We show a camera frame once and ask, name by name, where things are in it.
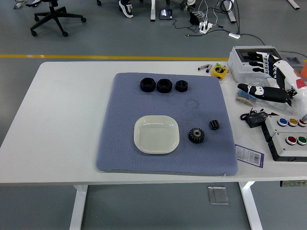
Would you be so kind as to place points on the black electronic module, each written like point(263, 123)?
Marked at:
point(255, 119)

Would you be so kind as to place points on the white flat box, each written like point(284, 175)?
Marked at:
point(272, 83)

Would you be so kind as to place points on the white power adapter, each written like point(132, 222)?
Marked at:
point(234, 35)

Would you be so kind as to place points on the person's dark white shoe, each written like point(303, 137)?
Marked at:
point(126, 9)

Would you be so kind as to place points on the silver metal object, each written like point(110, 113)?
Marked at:
point(20, 5)

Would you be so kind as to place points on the white table leg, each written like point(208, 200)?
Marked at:
point(250, 208)
point(78, 208)

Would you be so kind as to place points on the orange object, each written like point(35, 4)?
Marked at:
point(304, 70)

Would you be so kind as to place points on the small black gear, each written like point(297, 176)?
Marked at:
point(214, 124)

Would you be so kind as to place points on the large dark metal gear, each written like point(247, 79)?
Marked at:
point(197, 136)

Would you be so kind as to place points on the black silver small tool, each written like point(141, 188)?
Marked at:
point(203, 67)

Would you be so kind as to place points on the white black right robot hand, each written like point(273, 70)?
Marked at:
point(287, 74)

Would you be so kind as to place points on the large black hex nut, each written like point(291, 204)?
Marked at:
point(164, 85)
point(147, 85)

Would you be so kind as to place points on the grey electrical enclosure box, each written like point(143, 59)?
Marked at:
point(236, 64)

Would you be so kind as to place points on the green marker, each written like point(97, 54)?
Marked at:
point(218, 65)

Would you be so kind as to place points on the purple white label card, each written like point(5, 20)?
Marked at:
point(249, 155)

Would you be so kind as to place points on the yellow tape measure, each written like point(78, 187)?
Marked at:
point(219, 72)

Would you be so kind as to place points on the grey under-table socket strip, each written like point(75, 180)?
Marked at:
point(293, 183)

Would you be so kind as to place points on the metal floor hatch plate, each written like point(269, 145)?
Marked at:
point(218, 195)

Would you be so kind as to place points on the white power strip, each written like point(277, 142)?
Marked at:
point(205, 26)

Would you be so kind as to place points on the white desk leg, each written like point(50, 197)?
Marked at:
point(153, 10)

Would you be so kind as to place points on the small black hex nut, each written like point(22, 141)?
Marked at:
point(181, 86)

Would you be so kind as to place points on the black device with screen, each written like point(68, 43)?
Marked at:
point(166, 14)

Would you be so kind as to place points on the grey plastic box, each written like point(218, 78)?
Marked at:
point(293, 60)

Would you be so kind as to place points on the two-button control box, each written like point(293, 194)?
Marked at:
point(279, 147)

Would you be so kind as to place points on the blue resistor tape reel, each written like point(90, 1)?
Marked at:
point(244, 98)

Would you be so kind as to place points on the three-button control box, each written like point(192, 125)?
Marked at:
point(272, 125)

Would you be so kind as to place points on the black charger box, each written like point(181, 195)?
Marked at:
point(194, 18)

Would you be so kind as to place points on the white square plate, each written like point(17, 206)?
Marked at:
point(156, 135)

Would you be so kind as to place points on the blue-grey textured mat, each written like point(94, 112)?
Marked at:
point(156, 105)

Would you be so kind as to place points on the black office chair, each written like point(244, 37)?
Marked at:
point(54, 13)

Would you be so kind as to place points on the grey desk leg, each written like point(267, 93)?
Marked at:
point(230, 14)

